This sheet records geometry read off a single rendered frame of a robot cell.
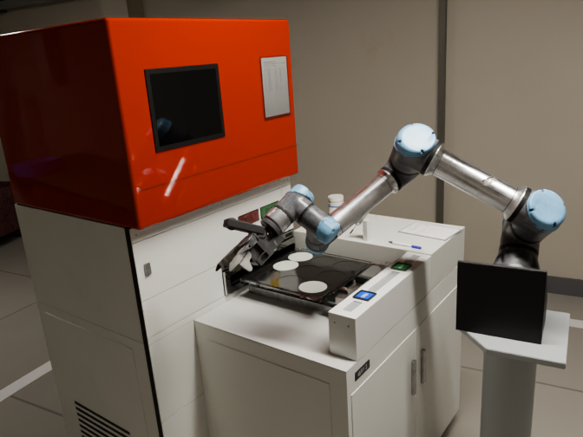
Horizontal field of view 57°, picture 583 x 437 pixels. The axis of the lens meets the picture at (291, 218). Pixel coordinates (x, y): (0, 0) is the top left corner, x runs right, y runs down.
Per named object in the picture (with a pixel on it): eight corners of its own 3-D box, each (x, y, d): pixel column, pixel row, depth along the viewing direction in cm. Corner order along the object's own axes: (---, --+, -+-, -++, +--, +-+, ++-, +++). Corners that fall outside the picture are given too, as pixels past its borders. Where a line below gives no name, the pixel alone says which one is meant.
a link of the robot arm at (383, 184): (401, 154, 188) (296, 239, 175) (407, 138, 177) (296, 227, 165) (425, 177, 184) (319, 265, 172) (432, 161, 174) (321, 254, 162)
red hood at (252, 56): (14, 204, 202) (-24, 37, 185) (176, 162, 264) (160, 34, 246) (140, 231, 158) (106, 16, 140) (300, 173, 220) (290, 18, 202)
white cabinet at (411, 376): (218, 505, 212) (193, 321, 188) (343, 382, 285) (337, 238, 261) (359, 590, 175) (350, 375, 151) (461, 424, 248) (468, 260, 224)
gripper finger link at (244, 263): (248, 278, 143) (260, 259, 150) (232, 263, 142) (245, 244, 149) (240, 283, 145) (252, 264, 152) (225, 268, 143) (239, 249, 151)
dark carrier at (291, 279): (243, 279, 201) (243, 277, 201) (297, 250, 227) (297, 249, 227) (319, 299, 181) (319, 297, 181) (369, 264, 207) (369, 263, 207)
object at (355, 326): (329, 353, 162) (327, 311, 158) (407, 285, 203) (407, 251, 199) (357, 361, 156) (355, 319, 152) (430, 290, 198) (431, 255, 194)
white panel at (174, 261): (143, 343, 175) (124, 228, 163) (291, 260, 236) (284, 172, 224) (149, 346, 173) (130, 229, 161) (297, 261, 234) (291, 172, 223)
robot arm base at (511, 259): (539, 292, 168) (542, 264, 172) (543, 275, 155) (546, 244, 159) (488, 283, 174) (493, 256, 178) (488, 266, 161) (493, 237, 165)
